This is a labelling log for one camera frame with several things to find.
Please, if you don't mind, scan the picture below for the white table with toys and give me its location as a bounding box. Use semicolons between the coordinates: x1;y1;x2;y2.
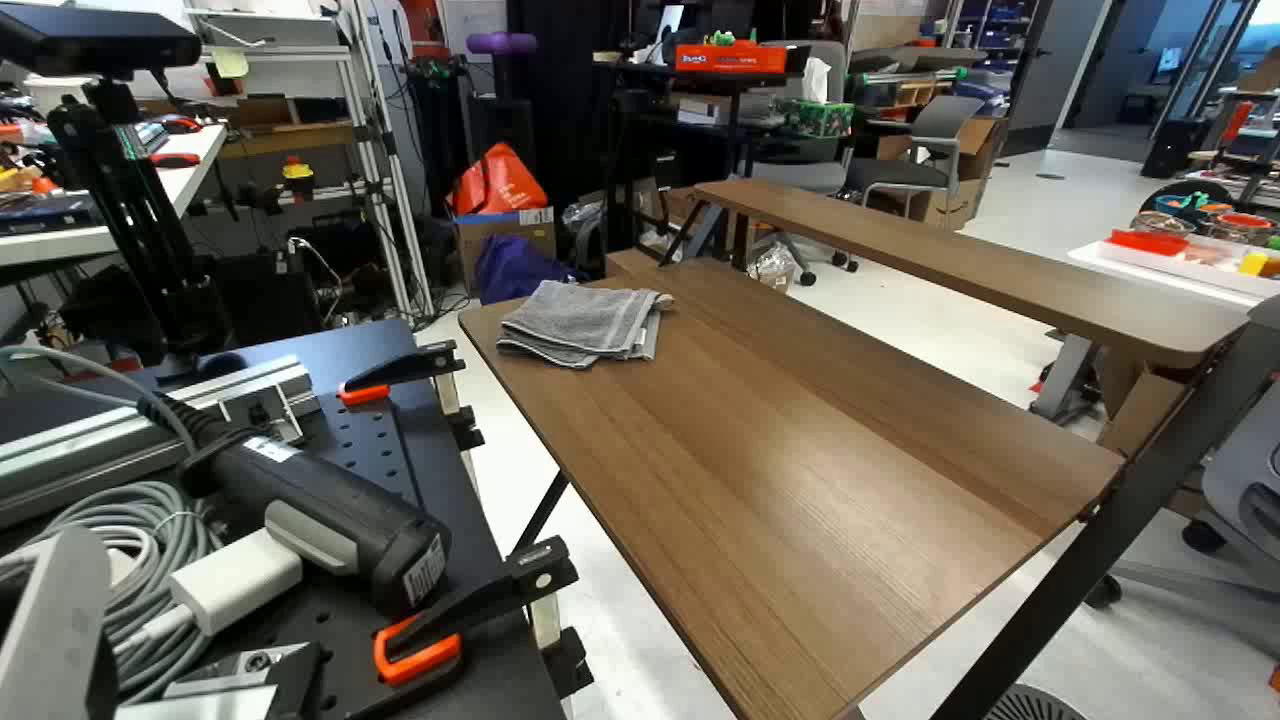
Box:
1073;182;1280;307

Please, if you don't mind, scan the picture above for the white side table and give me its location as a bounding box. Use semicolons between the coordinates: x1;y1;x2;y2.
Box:
0;119;232;277

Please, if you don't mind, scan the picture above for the orange tray on desk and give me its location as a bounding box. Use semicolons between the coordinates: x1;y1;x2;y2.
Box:
671;42;786;77

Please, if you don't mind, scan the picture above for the black orange clamp near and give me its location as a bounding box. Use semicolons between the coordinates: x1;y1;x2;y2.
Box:
371;535;580;689

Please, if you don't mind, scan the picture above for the grey coiled cable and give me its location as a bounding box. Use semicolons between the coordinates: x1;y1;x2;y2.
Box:
0;477;214;707

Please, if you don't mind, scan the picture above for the black diagonal table leg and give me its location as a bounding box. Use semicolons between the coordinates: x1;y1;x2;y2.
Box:
933;300;1280;720

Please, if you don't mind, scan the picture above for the grey towel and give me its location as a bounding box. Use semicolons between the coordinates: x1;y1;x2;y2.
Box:
500;280;671;372

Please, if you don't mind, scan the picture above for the purple blue bag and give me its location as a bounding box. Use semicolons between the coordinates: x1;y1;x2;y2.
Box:
475;237;570;305

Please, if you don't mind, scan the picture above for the grey office chair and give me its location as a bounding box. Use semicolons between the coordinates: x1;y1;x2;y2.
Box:
841;96;996;228

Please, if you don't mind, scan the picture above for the brown wooden table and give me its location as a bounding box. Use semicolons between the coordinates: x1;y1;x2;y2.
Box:
459;253;1119;720

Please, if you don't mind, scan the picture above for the orange red bag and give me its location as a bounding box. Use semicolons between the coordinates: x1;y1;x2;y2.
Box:
448;143;546;216

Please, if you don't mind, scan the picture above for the black orange clamp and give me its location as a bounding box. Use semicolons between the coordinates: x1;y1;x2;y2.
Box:
371;535;580;689
336;342;462;407

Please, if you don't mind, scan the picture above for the white power adapter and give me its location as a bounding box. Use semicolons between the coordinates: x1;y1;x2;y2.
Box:
166;528;304;637

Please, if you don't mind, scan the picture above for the black camera on tripod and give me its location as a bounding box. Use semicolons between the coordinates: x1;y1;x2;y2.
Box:
0;0;199;77

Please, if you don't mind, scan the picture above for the long wooden bench table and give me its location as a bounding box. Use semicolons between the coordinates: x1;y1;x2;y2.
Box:
693;182;1246;369

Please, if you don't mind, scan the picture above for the white ladder frame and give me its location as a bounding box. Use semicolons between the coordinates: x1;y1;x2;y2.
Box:
336;0;437;330

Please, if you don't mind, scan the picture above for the black orange clamp far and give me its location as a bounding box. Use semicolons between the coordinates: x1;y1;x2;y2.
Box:
336;342;462;407

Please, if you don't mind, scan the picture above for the cardboard box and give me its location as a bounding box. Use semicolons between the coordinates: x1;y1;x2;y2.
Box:
455;207;554;285

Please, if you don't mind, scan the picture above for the black grey handheld tool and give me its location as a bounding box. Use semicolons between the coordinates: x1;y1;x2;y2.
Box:
191;435;448;615

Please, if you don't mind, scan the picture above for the black camera tripod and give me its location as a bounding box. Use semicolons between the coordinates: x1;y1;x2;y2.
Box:
48;81;232;358

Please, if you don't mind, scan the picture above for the black perforated work plate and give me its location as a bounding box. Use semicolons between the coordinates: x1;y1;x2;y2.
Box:
0;316;597;720

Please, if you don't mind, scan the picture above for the silver aluminium rail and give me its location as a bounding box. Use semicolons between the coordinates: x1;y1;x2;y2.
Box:
0;358;318;528

